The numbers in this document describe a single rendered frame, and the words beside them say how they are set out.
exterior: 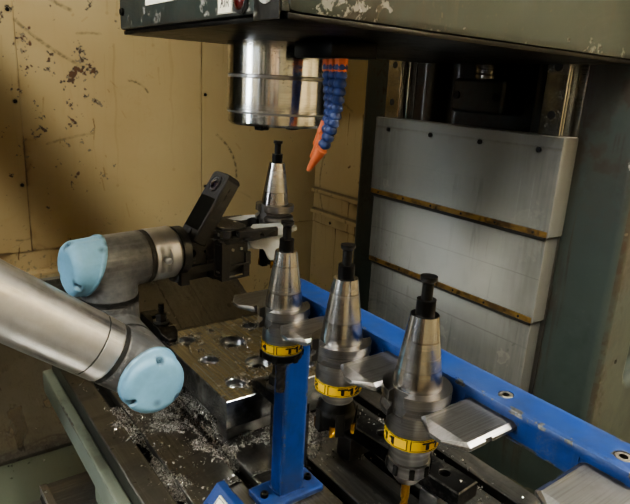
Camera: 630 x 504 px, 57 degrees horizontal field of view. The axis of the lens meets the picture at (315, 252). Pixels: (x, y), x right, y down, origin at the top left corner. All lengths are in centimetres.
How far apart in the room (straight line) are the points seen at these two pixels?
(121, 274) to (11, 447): 84
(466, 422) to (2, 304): 45
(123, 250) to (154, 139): 116
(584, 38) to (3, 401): 145
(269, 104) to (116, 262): 31
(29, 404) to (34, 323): 99
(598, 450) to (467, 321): 79
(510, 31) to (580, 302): 55
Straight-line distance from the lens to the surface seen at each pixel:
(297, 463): 89
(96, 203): 191
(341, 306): 59
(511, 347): 122
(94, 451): 110
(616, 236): 111
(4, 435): 160
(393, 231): 137
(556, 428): 52
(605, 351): 117
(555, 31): 87
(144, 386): 70
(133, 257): 81
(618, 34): 100
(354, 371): 57
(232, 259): 90
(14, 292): 65
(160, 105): 194
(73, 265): 79
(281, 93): 87
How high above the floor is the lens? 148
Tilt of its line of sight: 16 degrees down
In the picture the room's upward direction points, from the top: 3 degrees clockwise
